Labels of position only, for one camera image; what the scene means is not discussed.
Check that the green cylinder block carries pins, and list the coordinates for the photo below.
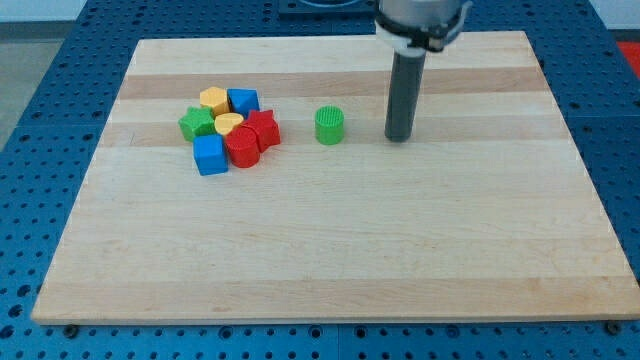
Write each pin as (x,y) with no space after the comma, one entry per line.
(329,125)

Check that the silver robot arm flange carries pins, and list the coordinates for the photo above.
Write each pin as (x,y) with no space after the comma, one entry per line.
(414,27)

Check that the red star block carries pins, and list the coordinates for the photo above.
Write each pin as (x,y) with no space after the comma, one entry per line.
(265,127)

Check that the green star block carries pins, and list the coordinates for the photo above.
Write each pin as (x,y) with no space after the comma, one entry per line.
(198,121)

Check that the light wooden board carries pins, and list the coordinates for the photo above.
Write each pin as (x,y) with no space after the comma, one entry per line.
(486,214)

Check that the red cylinder block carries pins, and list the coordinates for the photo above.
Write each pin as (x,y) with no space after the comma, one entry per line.
(242,147)

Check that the blue triangle block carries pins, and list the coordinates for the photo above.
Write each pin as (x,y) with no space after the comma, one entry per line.
(243,101)

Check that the yellow heart block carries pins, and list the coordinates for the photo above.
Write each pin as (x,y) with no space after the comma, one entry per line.
(225,123)

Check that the blue cube block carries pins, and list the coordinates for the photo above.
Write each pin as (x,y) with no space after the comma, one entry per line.
(210,155)

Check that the yellow hexagon block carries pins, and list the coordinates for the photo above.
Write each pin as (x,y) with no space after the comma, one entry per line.
(216,99)

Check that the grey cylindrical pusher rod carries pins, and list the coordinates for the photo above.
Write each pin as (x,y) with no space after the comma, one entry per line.
(405,85)

